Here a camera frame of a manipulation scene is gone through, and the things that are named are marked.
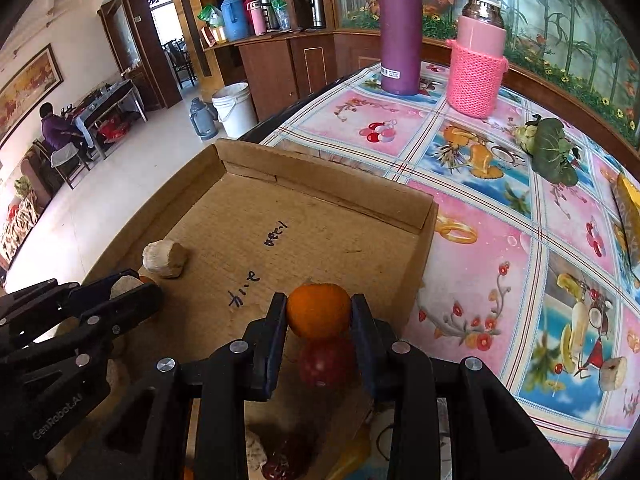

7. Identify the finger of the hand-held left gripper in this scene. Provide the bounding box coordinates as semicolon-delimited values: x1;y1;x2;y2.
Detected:
0;281;166;377
0;269;140;342

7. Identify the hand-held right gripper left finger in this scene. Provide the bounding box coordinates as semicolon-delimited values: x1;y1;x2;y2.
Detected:
60;291;291;480

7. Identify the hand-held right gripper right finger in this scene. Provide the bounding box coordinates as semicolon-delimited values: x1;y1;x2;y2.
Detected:
350;292;576;480

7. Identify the red cherry tomato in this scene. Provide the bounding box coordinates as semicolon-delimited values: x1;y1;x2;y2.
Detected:
298;337;358;388

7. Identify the small orange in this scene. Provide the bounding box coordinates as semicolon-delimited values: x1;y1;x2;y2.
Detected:
286;283;352;339

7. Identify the dried red date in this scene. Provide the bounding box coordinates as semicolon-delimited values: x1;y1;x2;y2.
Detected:
572;437;613;480
261;435;316;480

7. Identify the brown cardboard box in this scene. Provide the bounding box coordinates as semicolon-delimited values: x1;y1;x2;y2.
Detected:
82;139;440;480

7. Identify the striped printed cloth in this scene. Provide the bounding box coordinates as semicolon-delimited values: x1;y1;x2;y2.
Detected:
0;195;41;271

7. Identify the wooden chair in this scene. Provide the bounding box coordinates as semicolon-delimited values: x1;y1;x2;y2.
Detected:
32;140;83;190

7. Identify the red bag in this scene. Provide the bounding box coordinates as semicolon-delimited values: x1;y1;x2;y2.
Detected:
97;115;138;143

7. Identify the grey thermos jug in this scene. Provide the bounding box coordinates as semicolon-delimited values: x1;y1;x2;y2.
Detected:
188;97;219;142

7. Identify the white plastic bucket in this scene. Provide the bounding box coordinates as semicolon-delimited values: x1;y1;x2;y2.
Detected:
211;82;258;139

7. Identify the dark dining chair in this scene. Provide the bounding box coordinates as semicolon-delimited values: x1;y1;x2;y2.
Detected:
165;40;197;88

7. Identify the green leafy vegetable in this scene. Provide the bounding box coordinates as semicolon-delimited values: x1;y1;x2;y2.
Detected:
515;116;581;188

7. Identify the wooden side cabinet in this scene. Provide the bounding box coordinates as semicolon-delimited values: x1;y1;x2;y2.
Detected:
200;30;336;123

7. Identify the yellow and white box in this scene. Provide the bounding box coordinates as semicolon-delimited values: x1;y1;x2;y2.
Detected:
614;172;640;291

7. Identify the green plastic bag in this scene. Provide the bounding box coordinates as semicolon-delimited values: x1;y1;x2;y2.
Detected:
197;4;226;28

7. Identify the blue thermos jug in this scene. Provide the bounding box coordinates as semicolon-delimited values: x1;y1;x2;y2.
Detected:
220;0;243;42

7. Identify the pink knit-sleeved bottle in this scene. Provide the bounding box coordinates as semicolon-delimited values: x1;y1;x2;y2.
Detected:
446;0;509;119

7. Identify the pink thermos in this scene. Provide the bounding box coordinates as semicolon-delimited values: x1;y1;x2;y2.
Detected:
248;0;267;37

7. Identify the purple thermos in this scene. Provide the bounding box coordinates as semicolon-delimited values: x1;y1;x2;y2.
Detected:
376;0;423;97

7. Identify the glass jar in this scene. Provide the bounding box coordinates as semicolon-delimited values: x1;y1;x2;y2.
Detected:
272;0;292;31

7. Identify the painted glass panel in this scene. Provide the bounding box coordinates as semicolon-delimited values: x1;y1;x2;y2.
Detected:
327;0;640;146

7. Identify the framed wall painting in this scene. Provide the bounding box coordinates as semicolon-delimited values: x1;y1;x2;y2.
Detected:
0;44;65;141

